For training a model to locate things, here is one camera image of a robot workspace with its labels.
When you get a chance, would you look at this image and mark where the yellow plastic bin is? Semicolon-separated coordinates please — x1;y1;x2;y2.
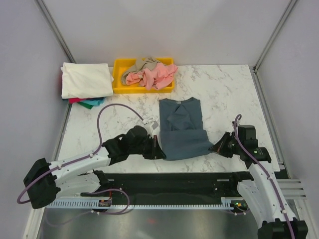
112;58;175;94

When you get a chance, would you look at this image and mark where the folded light blue t-shirt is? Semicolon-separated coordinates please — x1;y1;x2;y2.
82;97;105;106

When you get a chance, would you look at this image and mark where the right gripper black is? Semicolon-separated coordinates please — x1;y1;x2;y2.
209;131;243;158

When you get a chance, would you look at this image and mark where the aluminium frame rail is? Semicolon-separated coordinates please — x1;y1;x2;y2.
34;178;309;200

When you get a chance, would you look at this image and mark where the beige t-shirt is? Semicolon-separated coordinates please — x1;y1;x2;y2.
121;57;160;85

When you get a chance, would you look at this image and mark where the folded white t-shirt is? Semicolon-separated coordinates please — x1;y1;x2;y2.
61;62;114;99

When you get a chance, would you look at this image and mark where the pink t-shirt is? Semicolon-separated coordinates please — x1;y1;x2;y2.
125;63;178;91

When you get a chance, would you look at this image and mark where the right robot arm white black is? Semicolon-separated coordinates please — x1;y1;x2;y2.
210;125;308;239

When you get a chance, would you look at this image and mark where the right aluminium post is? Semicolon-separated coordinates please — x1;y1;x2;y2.
251;0;299;74

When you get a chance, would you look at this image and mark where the aluminium post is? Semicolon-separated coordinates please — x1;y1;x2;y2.
34;0;76;63
251;0;299;74

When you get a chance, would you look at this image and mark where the left aluminium post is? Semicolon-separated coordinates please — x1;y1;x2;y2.
34;0;76;63

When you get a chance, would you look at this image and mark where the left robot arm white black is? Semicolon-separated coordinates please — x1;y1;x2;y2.
23;125;166;209

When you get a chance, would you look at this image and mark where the folded green t-shirt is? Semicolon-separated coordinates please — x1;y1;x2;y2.
78;100;99;110

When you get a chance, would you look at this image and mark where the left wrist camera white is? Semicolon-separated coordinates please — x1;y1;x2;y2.
143;119;160;135

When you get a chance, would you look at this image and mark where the blue-grey t-shirt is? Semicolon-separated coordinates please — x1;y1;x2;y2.
159;97;213;161

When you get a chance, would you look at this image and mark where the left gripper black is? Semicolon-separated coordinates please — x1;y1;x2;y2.
129;135;165;160

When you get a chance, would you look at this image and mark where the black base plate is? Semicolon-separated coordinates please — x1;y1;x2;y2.
94;171;253;206

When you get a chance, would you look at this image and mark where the folded red t-shirt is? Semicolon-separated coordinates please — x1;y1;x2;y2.
68;98;85;104

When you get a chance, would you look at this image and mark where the white slotted cable duct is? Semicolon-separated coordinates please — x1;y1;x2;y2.
46;198;233;210

